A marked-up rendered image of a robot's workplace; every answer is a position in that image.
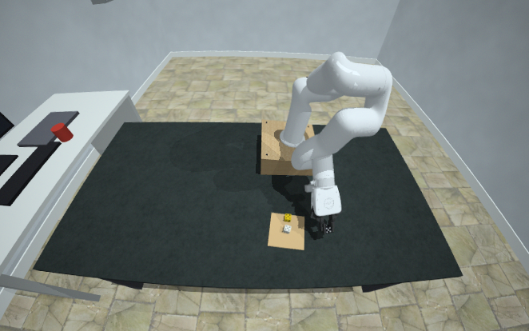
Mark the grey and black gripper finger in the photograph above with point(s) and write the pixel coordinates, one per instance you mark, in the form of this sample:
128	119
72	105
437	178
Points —
331	220
320	220

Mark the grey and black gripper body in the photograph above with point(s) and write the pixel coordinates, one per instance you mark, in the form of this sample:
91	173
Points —
325	200

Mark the beige square mat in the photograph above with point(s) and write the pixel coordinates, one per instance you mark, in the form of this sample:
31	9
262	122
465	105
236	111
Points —
292	240

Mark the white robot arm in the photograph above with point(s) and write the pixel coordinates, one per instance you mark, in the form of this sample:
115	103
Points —
349	79

